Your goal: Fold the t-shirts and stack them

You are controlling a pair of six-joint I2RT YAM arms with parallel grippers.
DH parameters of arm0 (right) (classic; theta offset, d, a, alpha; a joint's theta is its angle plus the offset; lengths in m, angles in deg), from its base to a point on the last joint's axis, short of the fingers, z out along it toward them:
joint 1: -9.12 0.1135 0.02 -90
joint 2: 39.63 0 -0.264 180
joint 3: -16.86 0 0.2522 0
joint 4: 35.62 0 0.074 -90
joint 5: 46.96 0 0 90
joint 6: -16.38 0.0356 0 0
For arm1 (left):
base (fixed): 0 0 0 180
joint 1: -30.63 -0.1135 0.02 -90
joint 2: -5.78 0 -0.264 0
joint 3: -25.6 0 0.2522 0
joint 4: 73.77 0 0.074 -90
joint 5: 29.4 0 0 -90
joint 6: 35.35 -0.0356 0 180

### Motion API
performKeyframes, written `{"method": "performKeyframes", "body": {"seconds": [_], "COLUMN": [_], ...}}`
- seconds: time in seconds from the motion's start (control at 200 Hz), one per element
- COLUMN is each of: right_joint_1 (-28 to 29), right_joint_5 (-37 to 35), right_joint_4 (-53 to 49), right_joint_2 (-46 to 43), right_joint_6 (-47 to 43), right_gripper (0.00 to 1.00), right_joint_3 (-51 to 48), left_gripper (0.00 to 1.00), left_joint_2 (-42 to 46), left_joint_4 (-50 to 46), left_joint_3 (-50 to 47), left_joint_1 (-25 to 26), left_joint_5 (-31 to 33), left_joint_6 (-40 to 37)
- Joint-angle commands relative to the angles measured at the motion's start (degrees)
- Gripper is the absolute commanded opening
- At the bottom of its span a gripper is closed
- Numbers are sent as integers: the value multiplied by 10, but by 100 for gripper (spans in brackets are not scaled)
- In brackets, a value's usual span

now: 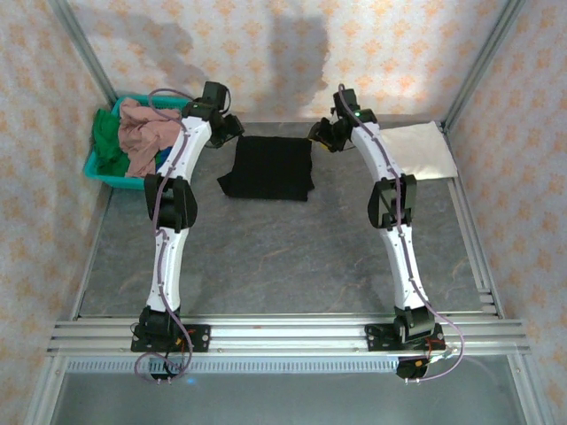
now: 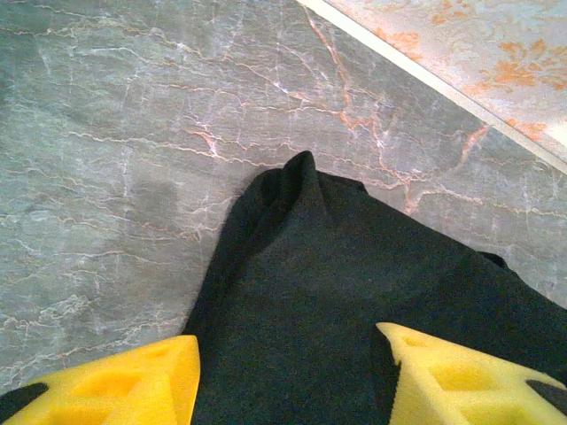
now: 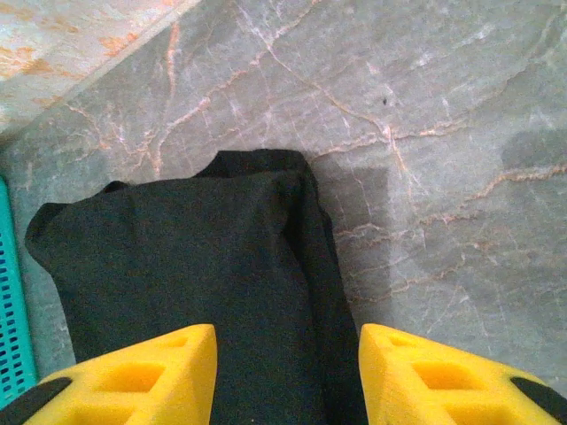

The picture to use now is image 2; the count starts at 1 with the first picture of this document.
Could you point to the black t-shirt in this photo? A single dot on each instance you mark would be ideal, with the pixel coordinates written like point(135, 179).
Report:
point(310, 274)

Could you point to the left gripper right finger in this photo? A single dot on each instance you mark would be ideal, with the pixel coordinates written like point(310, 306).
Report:
point(456, 380)

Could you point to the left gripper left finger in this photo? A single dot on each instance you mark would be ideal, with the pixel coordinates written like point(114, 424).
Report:
point(111, 389)

